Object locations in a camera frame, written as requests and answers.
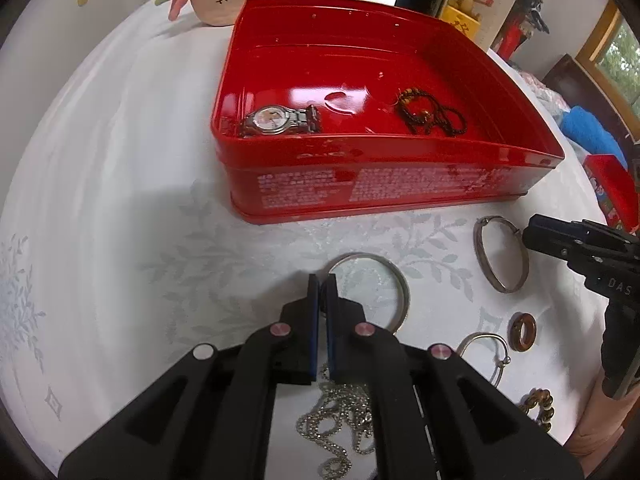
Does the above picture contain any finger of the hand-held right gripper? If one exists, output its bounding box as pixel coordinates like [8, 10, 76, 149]
[530, 213, 627, 245]
[522, 227, 608, 283]

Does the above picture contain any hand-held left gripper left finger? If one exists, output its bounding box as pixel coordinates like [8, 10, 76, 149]
[59, 274, 321, 480]

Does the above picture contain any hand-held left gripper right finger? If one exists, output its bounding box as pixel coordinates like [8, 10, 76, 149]
[326, 274, 584, 480]

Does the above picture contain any silver bangle with clasp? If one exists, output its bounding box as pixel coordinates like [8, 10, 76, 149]
[473, 215, 530, 294]

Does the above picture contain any large silver bangle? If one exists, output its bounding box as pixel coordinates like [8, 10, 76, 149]
[327, 253, 411, 335]

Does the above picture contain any silver ball chain necklace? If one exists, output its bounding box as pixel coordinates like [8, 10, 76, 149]
[296, 364, 382, 480]

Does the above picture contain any brown wooden ring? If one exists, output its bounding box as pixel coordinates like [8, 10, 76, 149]
[508, 312, 539, 352]

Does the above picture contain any small silver bangle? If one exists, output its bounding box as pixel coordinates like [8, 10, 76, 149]
[456, 332, 512, 387]

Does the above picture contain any brown tiger-eye bead bracelet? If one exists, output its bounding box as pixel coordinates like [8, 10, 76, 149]
[517, 388, 556, 434]

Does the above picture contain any red tin box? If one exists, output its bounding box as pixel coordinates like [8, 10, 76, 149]
[210, 0, 566, 225]

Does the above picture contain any person's right forearm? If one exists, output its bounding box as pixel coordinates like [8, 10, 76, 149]
[564, 374, 628, 477]

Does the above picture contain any small red cartoon box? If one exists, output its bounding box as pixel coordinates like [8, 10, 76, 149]
[583, 153, 640, 232]

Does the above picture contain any blue cloth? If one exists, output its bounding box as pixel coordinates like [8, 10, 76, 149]
[560, 105, 628, 162]

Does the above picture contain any pink floral cloth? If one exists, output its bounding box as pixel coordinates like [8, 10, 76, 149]
[514, 66, 572, 113]

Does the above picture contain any dark wooden headboard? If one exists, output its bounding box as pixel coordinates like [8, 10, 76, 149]
[542, 53, 633, 161]

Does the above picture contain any silver wristwatch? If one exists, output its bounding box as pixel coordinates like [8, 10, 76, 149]
[239, 104, 322, 139]

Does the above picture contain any cartoon picture card box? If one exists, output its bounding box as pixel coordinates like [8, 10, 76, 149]
[440, 0, 524, 52]

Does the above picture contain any yellow cartoon figurine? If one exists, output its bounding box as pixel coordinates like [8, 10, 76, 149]
[442, 0, 485, 37]

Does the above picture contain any narrow wooden frame window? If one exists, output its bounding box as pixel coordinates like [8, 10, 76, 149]
[576, 0, 640, 88]

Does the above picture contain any wooden bead bracelet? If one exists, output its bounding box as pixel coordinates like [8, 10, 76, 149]
[397, 88, 441, 135]

